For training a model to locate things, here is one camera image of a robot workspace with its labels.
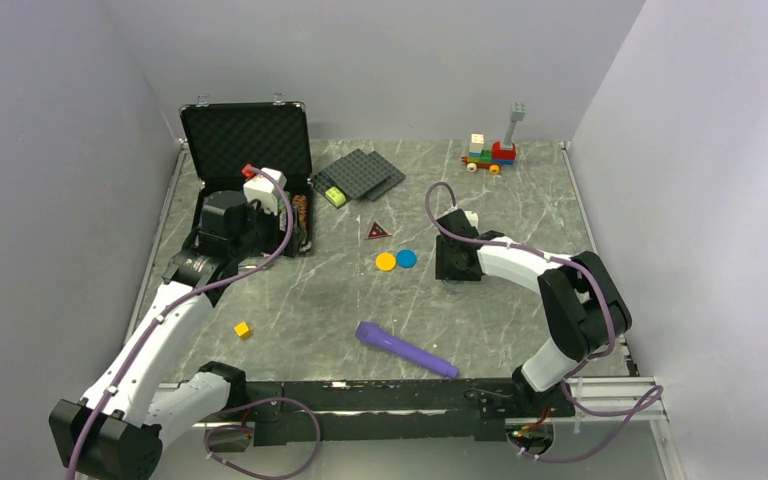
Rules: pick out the red triangular dealer token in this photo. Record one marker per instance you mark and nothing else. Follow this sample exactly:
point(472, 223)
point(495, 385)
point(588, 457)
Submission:
point(376, 231)

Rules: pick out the orange poker chip stack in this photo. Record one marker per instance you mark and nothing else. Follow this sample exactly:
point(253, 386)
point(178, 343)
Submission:
point(300, 204)

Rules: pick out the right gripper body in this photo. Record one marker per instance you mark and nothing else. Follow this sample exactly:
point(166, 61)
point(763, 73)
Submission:
point(447, 265)

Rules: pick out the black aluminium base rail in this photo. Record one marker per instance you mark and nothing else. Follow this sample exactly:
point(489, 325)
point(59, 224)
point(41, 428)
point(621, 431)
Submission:
point(492, 409)

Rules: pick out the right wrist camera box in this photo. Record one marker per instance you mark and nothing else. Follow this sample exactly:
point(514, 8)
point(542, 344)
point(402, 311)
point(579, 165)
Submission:
point(472, 218)

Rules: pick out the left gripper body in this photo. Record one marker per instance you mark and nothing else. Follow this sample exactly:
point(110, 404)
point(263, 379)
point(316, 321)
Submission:
point(263, 231)

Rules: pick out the purple flashlight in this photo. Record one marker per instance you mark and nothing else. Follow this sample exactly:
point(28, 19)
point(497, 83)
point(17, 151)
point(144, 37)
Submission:
point(372, 335)

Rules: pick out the toy brick train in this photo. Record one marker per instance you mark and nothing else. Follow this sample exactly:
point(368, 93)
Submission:
point(500, 153)

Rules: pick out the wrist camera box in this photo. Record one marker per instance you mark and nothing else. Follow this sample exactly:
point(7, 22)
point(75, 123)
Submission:
point(472, 218)
point(259, 189)

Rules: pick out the yellow round disc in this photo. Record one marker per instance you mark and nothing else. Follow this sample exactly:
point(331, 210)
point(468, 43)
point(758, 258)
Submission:
point(385, 261)

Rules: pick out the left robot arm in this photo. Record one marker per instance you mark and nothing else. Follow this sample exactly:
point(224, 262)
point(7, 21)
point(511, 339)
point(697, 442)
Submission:
point(159, 331)

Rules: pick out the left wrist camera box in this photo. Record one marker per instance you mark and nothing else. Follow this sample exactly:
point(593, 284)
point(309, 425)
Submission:
point(259, 189)

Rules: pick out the black poker set case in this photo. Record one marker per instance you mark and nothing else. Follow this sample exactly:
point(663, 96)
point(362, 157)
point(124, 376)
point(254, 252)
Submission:
point(224, 137)

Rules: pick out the blue round disc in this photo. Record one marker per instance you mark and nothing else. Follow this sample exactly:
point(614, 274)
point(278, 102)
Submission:
point(406, 258)

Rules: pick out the dark grey building baseplate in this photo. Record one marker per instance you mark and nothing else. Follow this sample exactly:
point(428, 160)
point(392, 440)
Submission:
point(353, 175)

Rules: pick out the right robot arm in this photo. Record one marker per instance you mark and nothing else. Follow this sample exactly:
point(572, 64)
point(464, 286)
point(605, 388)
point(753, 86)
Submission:
point(584, 310)

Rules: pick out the lime green toy block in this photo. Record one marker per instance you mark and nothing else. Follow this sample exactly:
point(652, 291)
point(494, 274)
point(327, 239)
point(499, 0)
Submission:
point(335, 197)

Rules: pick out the small yellow cube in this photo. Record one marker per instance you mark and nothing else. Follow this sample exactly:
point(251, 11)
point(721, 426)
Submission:
point(242, 330)

